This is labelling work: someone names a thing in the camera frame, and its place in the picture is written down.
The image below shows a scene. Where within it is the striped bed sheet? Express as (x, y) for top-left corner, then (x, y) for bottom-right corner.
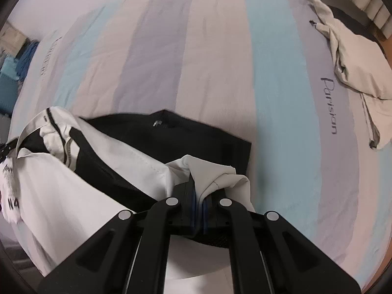
(6, 0), (392, 293)

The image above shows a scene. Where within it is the blue clothes pile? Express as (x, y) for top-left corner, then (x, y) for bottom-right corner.
(0, 40), (40, 117)

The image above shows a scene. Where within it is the black and white jacket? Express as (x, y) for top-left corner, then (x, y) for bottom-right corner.
(0, 107), (252, 278)

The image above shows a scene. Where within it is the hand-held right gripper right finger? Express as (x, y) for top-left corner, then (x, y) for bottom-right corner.
(197, 190), (362, 294)

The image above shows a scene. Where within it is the beige garment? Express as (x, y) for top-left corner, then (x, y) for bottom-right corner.
(309, 0), (392, 150)

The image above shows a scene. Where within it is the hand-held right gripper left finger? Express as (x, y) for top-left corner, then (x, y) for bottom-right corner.
(37, 180), (200, 294)

